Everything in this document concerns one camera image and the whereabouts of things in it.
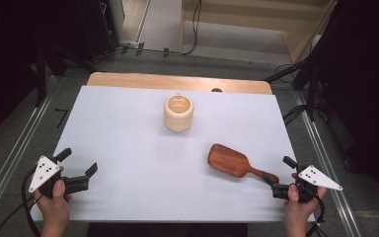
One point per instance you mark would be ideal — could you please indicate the person's right hand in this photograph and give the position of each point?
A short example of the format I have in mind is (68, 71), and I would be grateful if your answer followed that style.
(296, 210)

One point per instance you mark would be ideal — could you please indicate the white board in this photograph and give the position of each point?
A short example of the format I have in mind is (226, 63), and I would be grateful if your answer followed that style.
(151, 171)

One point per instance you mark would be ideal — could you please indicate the light wooden table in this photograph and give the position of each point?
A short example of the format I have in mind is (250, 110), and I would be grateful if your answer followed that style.
(144, 80)

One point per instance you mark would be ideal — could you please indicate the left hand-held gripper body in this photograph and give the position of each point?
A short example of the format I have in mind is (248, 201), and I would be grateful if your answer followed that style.
(44, 171)

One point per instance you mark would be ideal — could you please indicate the light wooden shelf unit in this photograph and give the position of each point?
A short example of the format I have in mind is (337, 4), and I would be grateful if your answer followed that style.
(243, 16)

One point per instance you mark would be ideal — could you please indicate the brown wooden hairbrush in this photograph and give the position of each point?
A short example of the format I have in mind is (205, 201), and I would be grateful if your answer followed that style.
(227, 161)

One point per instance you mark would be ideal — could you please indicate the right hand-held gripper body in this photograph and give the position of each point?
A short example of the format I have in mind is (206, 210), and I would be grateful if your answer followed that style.
(316, 177)

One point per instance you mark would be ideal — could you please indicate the cream ribbed cup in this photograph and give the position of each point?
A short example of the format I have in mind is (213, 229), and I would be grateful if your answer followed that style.
(178, 120)

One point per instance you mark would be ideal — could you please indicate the dark round table grommet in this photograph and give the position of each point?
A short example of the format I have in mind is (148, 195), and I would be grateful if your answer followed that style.
(216, 90)

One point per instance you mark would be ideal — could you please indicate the black metal stand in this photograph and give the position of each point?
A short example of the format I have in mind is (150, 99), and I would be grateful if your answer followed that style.
(40, 75)
(312, 92)

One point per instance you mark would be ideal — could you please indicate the aluminium floor rail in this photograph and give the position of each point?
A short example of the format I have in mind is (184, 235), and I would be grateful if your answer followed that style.
(16, 144)
(325, 164)

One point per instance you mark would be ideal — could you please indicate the person's left hand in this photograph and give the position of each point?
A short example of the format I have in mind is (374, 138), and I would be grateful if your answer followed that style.
(55, 207)

